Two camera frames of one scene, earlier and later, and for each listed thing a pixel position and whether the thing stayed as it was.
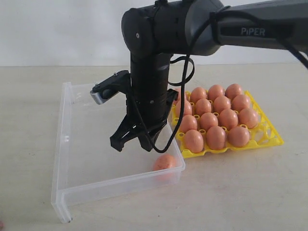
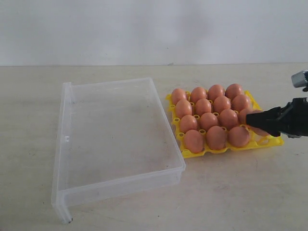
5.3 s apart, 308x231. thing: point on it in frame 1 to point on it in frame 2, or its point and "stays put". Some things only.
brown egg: [240, 102] stays put
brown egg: [197, 94] stays put
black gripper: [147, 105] to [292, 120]
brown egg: [214, 91] stays put
